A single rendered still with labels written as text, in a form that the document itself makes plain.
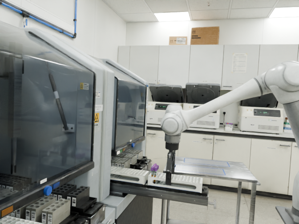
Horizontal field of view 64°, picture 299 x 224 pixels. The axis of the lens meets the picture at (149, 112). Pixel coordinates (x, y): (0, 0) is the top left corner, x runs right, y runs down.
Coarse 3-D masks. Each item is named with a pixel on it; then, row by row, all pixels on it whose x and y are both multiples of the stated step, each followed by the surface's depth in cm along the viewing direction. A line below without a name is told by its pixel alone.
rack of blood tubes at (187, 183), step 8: (160, 176) 134; (176, 176) 137; (184, 176) 136; (152, 184) 132; (160, 184) 132; (176, 184) 139; (184, 184) 138; (192, 184) 127; (200, 184) 126; (200, 192) 126
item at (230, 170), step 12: (180, 168) 167; (192, 168) 169; (204, 168) 170; (216, 168) 172; (228, 168) 174; (240, 168) 175; (240, 180) 152; (252, 180) 151; (240, 192) 193; (252, 192) 151; (168, 204) 204; (252, 204) 152; (168, 216) 205; (252, 216) 152
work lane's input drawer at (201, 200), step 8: (112, 184) 137; (120, 184) 136; (128, 184) 135; (136, 184) 134; (144, 184) 133; (128, 192) 134; (136, 192) 133; (144, 192) 132; (152, 192) 131; (160, 192) 130; (168, 192) 129; (176, 192) 127; (184, 192) 127; (192, 192) 126; (208, 192) 129; (176, 200) 128; (184, 200) 126; (192, 200) 125; (200, 200) 124
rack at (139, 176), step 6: (114, 168) 144; (120, 168) 145; (126, 168) 146; (114, 174) 146; (120, 174) 137; (126, 174) 136; (132, 174) 135; (138, 174) 137; (144, 174) 136; (120, 180) 137; (126, 180) 136; (132, 180) 136; (138, 180) 142; (144, 180) 134
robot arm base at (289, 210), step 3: (285, 210) 136; (288, 210) 133; (291, 210) 130; (294, 210) 126; (297, 210) 124; (288, 213) 132; (291, 213) 128; (294, 213) 126; (297, 213) 124; (291, 216) 127; (294, 216) 125; (297, 216) 124; (294, 219) 123; (297, 219) 122; (294, 222) 121; (297, 222) 120
